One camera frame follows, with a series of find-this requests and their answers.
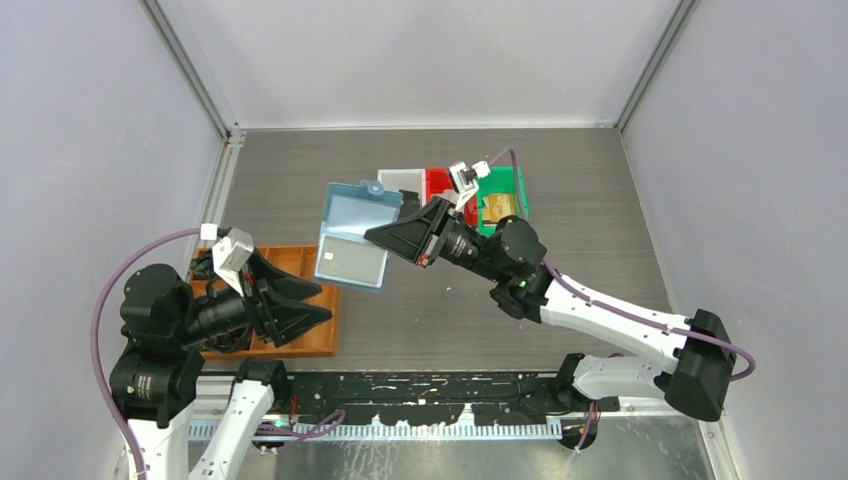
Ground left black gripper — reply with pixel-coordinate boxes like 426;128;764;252
175;244;332;341

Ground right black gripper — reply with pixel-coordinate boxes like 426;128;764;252
365;194;506;282

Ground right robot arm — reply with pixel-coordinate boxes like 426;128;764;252
364;198;740;422

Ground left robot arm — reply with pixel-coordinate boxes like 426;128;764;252
109;252;333;479

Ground black card stack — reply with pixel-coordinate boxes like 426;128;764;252
398;189;421;220

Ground gold cards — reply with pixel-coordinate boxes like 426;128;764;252
480;193;518;227

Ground orange wooden divider tray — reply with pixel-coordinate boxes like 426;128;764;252
201;245;341;361

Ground white plastic bin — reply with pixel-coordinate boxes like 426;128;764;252
377;168;426;201

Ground red plastic bin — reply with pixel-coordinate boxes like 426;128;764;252
424;168;478;226

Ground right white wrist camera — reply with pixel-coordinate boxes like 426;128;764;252
441;161;491;211

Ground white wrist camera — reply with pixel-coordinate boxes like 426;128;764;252
441;161;491;211
211;227;254;297

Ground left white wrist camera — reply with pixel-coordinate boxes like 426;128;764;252
211;227;254;297

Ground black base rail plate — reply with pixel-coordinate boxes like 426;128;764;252
227;370;621;428

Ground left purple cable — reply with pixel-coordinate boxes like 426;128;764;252
89;225;346;480

